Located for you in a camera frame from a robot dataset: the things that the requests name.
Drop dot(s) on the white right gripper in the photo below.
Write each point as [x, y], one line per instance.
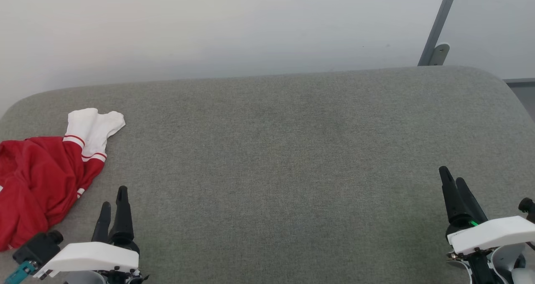
[489, 234]

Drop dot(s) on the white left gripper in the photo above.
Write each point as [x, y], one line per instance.
[90, 257]

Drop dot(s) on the red and white shirt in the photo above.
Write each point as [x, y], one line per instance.
[37, 179]

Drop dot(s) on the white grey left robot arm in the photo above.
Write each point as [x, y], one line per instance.
[83, 278]

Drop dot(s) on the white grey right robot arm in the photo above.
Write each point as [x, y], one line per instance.
[497, 269]

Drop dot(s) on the grey metal pole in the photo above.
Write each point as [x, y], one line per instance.
[439, 24]

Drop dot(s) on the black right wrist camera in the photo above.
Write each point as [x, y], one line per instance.
[527, 208]

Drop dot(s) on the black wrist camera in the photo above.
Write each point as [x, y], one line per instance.
[527, 208]
[38, 247]

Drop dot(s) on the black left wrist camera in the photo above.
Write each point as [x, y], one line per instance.
[38, 247]

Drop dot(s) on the teal left camera connector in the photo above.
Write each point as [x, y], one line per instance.
[19, 272]

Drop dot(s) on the grey wall skirting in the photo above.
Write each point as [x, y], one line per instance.
[520, 81]

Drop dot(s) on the grey metal pole bracket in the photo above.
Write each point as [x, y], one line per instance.
[439, 55]

